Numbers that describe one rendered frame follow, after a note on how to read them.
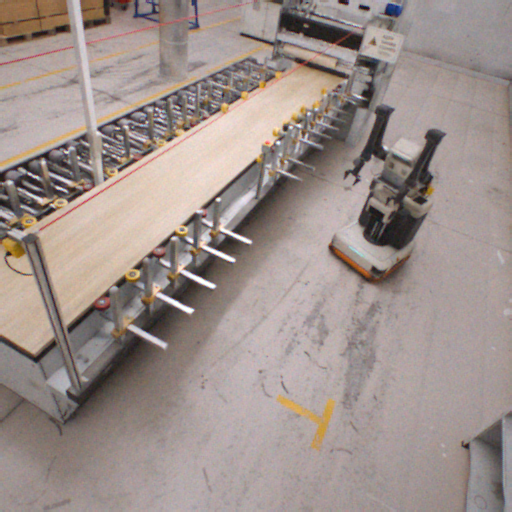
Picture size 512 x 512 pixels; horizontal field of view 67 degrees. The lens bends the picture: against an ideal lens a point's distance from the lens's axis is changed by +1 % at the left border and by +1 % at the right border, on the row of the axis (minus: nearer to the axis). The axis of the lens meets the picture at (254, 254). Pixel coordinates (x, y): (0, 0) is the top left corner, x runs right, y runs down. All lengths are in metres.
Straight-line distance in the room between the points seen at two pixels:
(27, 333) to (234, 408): 1.44
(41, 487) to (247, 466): 1.19
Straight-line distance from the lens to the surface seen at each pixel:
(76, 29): 2.73
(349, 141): 6.29
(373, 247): 3.98
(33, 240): 1.46
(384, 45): 5.85
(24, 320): 2.29
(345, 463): 2.97
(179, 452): 2.79
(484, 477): 3.24
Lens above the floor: 2.64
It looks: 43 degrees down
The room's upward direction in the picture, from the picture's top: 12 degrees clockwise
